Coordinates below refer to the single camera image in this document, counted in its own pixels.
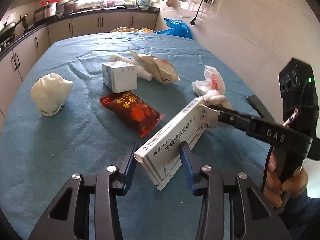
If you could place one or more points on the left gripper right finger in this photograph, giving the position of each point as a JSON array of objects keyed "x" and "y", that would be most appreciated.
[{"x": 192, "y": 165}]

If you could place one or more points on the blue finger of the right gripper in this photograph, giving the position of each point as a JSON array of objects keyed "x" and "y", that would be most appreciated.
[
  {"x": 230, "y": 118},
  {"x": 255, "y": 102}
]

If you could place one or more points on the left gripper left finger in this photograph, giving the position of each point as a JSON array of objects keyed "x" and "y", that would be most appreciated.
[{"x": 126, "y": 165}]

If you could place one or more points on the white blue medicine box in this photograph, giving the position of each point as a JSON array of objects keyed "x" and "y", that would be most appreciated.
[{"x": 160, "y": 154}]

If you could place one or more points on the red snack wrapper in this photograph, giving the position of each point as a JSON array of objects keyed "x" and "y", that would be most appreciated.
[{"x": 134, "y": 111}]

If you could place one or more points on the crumpled white plastic bag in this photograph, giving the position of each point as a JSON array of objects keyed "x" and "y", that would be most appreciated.
[{"x": 212, "y": 88}]

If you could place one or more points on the blue table cloth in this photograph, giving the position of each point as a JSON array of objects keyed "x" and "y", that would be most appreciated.
[{"x": 40, "y": 153}]

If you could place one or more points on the small white square box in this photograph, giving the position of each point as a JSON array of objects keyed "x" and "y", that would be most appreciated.
[{"x": 120, "y": 76}]

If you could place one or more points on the crumpled red white packet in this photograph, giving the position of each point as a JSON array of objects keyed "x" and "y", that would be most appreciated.
[{"x": 161, "y": 69}]

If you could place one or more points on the blue plastic bag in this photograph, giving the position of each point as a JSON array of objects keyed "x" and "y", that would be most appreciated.
[{"x": 176, "y": 28}]

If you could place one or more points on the yellow plastic bag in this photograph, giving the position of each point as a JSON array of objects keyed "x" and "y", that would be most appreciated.
[{"x": 127, "y": 29}]

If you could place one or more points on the steel rice cooker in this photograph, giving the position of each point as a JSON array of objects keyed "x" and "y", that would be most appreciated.
[{"x": 45, "y": 11}]

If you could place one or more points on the wok with lid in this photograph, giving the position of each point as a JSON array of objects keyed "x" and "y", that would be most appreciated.
[{"x": 9, "y": 29}]

